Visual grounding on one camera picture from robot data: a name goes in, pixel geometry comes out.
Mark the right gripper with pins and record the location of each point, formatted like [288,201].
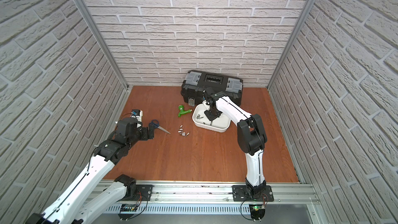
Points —
[211,117]

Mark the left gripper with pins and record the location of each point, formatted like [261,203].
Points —
[148,131]

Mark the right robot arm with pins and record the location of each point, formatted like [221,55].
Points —
[251,137]

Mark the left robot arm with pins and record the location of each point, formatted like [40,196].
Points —
[72,206]

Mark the white plastic storage box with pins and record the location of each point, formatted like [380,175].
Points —
[220,124]

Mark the green plastic faucet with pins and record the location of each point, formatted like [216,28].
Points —
[182,111]

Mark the black plastic toolbox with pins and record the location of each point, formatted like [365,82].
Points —
[196,82]

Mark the left controller board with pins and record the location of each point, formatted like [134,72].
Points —
[128,211]

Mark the controller board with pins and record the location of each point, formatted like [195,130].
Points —
[257,212]
[128,211]

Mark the right controller board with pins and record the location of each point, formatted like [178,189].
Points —
[257,212]

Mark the blue handled scissors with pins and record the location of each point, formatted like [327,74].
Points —
[157,125]

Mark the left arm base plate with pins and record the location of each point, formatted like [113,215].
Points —
[134,192]

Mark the aluminium front rail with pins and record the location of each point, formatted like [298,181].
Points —
[207,192]

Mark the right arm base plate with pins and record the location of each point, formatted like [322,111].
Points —
[258,194]

